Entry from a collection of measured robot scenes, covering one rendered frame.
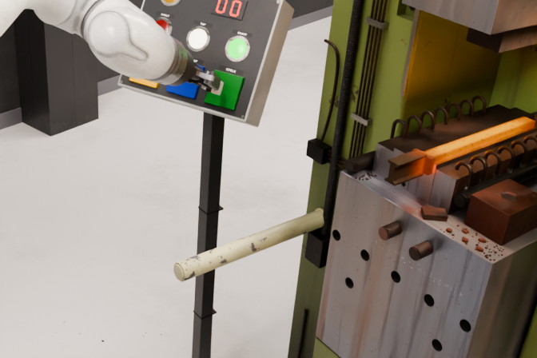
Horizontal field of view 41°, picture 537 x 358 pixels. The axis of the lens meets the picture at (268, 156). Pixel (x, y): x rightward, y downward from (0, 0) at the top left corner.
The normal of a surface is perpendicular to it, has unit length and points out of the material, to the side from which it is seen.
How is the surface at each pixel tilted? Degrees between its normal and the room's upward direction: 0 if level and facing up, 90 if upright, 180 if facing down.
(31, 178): 0
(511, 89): 90
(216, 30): 60
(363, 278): 90
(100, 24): 56
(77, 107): 90
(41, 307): 0
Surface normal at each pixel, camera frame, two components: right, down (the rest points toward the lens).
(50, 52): 0.80, 0.34
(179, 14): -0.34, -0.11
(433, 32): 0.62, 0.41
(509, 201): 0.08, -0.88
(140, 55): 0.65, 0.59
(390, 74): -0.78, 0.23
